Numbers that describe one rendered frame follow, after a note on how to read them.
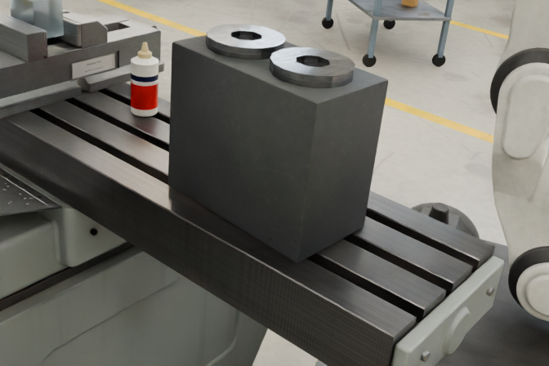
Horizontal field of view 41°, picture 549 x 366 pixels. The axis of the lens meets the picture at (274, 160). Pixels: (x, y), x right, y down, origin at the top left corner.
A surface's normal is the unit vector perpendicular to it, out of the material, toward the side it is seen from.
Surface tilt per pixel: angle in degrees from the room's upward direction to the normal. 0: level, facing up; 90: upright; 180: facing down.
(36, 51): 90
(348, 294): 0
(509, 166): 115
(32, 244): 90
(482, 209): 0
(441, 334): 90
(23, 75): 90
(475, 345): 0
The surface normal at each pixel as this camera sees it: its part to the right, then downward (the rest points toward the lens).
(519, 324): 0.09, -0.89
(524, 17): -0.37, 0.39
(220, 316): 0.77, 0.35
